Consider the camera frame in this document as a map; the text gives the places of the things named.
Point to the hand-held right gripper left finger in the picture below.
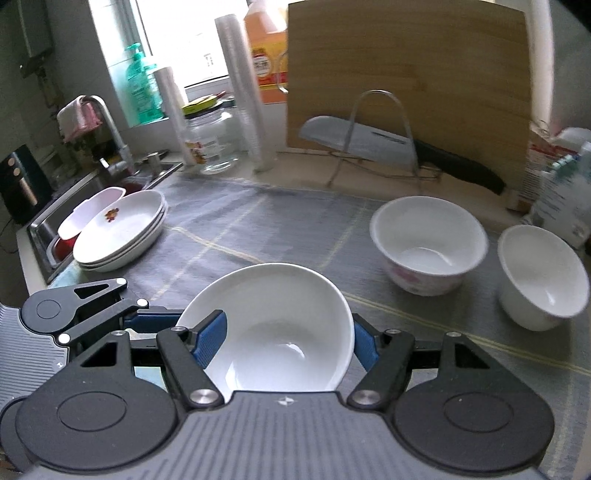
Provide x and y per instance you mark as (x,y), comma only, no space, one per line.
(212,337)

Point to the white bowl pink flower print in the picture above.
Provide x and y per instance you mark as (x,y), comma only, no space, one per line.
(540,277)
(427,244)
(277,323)

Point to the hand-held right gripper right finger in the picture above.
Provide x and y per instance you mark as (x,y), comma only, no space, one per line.
(364,344)

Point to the white plastic container lid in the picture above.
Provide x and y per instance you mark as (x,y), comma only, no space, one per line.
(87,207)

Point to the white red food bag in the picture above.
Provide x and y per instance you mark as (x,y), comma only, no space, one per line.
(545,161)

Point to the clear jar yellow-green lid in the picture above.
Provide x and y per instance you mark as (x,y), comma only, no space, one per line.
(212,138)

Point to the stainless steel sink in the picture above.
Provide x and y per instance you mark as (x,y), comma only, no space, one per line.
(41,230)

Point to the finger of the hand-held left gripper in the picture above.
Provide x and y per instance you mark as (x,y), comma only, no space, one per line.
(152,319)

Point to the pink cloth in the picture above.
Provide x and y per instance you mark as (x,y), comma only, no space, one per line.
(78,117)

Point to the stack of clear plastic cups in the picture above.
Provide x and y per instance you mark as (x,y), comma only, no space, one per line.
(242,92)

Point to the stack of white plates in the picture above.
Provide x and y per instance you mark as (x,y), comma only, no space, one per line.
(120,230)

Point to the metal sink knob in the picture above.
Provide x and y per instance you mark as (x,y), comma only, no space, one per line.
(153,160)

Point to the green dish soap bottle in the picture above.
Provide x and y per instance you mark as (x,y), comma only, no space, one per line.
(157,92)
(137,87)

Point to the metal faucet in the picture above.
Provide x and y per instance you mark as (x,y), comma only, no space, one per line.
(121,147)

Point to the crinkled white green bag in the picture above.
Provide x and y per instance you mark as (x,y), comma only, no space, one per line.
(568,207)

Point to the grey wall water heater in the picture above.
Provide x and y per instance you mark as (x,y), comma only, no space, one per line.
(37,27)

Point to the large white flower-print plate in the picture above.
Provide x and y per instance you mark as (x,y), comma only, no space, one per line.
(147,242)

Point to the clear plastic bag roll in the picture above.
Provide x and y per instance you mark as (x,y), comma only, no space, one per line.
(173,115)

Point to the black countertop appliance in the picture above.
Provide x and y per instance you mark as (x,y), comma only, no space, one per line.
(23,184)

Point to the wooden cutting board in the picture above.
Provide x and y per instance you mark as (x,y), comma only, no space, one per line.
(406,55)

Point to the grey checked table mat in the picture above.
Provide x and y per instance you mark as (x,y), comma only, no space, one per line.
(277,221)

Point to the orange liquid jug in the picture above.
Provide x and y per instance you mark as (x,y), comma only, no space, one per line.
(268,55)

